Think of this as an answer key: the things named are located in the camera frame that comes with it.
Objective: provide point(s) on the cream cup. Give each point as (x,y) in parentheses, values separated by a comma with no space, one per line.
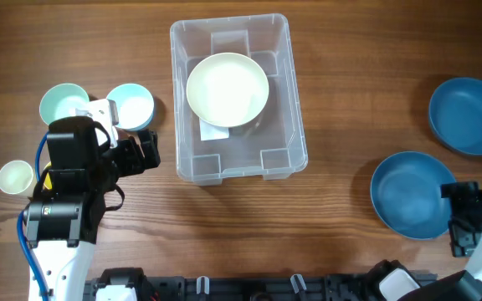
(17,178)

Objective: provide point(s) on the yellow cup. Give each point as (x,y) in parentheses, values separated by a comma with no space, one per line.
(47,181)

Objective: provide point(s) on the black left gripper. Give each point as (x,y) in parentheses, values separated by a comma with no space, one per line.
(134,152)

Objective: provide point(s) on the mint green small bowl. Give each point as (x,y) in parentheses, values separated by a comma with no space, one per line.
(60,101)

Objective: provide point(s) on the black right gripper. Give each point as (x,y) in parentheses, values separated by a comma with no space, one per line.
(464,207)

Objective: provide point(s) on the clear plastic storage container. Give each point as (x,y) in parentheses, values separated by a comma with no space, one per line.
(273,144)

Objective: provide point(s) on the light blue small bowl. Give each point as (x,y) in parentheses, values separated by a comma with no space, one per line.
(135,106)

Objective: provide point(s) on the white paper label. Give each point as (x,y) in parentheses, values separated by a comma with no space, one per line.
(212,132)

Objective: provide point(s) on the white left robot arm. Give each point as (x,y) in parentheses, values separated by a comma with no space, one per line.
(58,229)

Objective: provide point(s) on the dark blue bowl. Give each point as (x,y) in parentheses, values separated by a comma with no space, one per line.
(406,195)
(455,115)

